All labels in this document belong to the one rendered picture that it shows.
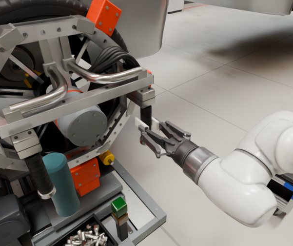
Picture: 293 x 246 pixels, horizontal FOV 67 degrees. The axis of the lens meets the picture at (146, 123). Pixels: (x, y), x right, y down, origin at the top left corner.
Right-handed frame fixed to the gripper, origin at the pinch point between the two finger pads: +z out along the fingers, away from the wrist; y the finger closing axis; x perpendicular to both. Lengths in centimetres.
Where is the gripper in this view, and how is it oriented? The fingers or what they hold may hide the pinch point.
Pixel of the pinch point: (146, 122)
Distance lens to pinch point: 72.3
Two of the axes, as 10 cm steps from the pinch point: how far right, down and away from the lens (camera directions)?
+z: -6.1, -4.7, 6.3
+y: 7.9, -3.6, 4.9
